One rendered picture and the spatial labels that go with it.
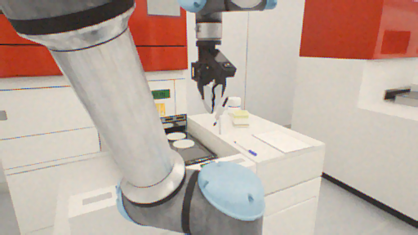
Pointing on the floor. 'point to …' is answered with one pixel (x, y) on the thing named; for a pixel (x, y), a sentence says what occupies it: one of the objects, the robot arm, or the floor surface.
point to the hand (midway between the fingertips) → (211, 110)
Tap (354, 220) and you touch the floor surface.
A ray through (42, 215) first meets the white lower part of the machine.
